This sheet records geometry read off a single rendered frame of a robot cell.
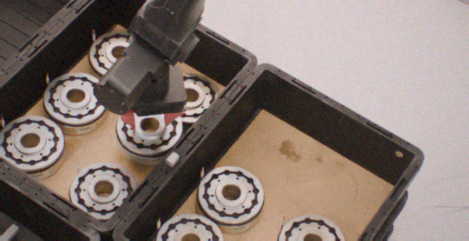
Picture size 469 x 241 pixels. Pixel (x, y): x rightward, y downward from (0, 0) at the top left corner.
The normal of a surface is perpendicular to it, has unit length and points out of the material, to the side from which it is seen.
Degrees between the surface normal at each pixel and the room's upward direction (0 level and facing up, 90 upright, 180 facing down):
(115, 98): 91
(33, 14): 0
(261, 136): 0
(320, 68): 0
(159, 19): 94
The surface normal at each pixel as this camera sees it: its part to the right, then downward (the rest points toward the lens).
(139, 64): 0.30, -0.34
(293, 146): 0.08, -0.58
